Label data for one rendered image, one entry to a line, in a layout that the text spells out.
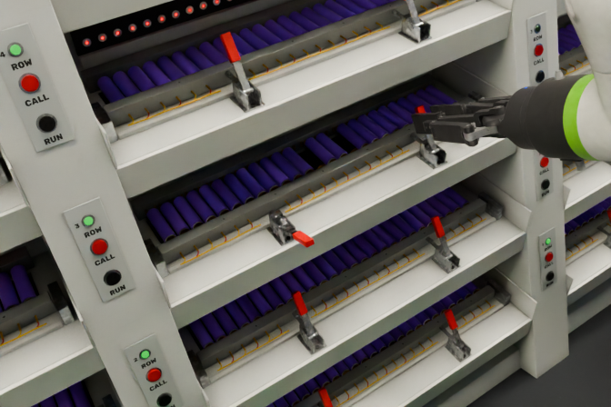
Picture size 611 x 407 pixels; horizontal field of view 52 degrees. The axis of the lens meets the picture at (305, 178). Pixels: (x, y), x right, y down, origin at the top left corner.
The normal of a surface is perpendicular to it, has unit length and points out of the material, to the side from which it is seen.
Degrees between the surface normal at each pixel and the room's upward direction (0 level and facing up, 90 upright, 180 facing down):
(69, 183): 90
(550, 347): 90
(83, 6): 107
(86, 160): 90
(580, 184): 17
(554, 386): 0
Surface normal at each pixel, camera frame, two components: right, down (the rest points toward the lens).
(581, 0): -0.91, 0.33
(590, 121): -0.92, 0.14
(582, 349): -0.21, -0.88
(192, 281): -0.06, -0.75
